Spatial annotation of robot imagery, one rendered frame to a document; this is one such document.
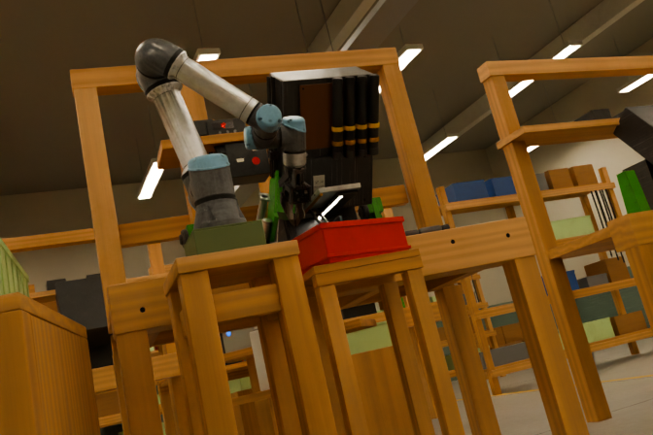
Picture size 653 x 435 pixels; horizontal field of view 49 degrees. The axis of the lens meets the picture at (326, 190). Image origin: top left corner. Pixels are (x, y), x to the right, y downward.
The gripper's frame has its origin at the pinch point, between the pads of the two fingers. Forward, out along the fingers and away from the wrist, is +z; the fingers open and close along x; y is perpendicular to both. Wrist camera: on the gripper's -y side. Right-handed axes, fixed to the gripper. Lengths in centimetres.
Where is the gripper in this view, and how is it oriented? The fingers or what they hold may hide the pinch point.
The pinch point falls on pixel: (293, 221)
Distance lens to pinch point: 238.0
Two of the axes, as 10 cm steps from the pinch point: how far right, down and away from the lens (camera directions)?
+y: 3.6, 2.7, -8.9
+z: 0.1, 9.6, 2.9
